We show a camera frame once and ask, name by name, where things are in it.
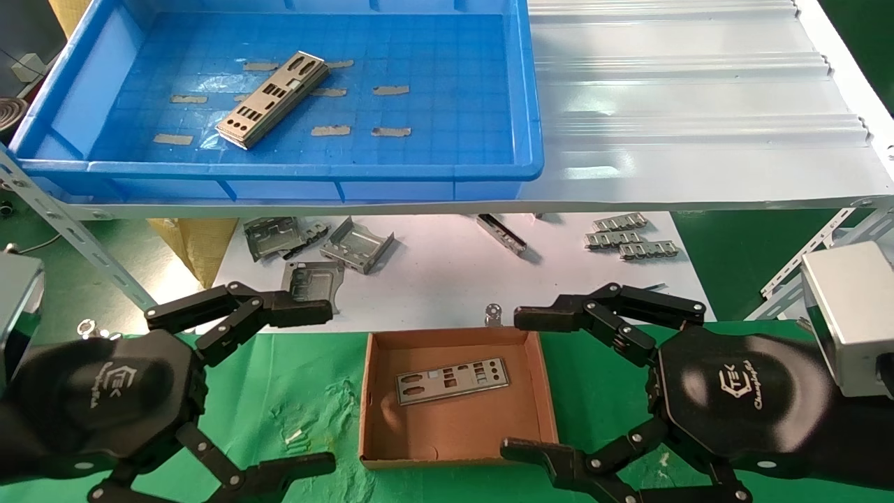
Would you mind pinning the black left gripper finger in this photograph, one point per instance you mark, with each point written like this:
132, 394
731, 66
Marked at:
300, 312

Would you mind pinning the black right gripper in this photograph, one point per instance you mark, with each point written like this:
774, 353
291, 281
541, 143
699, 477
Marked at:
740, 398

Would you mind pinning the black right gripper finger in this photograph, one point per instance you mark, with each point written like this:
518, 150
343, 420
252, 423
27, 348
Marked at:
545, 318

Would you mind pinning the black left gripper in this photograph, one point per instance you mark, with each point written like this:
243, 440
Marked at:
105, 398

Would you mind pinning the metal IO shield plate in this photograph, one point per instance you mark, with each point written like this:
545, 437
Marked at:
269, 98
318, 78
454, 381

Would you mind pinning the brown cardboard box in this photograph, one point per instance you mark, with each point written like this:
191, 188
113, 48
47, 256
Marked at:
461, 433

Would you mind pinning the blue plastic tray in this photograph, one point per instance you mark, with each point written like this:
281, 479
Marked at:
454, 84

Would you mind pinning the white tape scrap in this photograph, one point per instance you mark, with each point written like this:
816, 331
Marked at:
295, 436

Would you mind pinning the small silver binder clip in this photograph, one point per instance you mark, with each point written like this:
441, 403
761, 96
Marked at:
494, 312

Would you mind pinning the green cloth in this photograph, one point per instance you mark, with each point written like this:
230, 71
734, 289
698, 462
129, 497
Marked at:
293, 391

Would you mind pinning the narrow metal bar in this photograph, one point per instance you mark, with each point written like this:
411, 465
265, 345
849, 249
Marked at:
501, 234

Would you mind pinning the white board sheet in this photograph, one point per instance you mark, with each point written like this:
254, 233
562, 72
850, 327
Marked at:
433, 279

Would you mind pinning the yellow woven sack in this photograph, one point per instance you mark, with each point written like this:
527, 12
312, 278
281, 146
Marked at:
195, 244
66, 14

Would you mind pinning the large silver binder clip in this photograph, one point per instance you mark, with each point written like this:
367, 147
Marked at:
86, 326

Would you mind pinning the slotted steel shelf leg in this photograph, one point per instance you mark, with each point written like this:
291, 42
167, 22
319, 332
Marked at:
777, 292
77, 237

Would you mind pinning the white metal shelf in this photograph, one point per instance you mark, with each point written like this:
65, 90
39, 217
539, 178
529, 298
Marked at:
663, 105

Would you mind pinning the grey spiral coil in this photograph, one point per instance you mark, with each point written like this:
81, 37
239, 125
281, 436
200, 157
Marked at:
8, 113

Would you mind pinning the white power adapter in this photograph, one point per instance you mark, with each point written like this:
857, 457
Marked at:
28, 68

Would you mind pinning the flat metal frame plate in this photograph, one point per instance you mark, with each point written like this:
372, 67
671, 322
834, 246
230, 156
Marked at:
318, 279

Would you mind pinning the grey stamped metal bracket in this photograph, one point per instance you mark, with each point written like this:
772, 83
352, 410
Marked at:
276, 237

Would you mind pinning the U-shaped metal bracket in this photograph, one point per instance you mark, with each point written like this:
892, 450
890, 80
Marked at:
360, 246

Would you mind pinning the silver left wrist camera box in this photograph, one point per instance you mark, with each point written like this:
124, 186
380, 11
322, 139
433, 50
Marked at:
17, 307

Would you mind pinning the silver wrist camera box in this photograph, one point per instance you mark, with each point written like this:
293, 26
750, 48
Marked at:
852, 314
17, 307

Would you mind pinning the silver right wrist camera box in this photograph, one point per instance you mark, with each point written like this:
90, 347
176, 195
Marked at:
852, 314

